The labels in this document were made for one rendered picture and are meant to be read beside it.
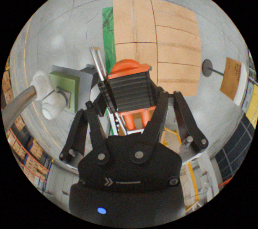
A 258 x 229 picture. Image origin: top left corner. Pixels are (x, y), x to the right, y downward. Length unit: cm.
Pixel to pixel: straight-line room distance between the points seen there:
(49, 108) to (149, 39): 100
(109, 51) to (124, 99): 133
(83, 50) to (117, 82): 148
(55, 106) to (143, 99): 64
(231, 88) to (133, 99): 147
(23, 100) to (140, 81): 60
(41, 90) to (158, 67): 101
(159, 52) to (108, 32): 89
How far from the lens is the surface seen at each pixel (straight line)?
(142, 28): 94
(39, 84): 68
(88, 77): 78
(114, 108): 18
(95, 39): 155
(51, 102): 71
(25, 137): 901
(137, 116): 94
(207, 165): 164
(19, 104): 59
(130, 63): 16
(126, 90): 16
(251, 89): 745
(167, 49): 97
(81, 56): 164
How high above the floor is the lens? 144
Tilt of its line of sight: 62 degrees down
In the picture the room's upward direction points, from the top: 178 degrees clockwise
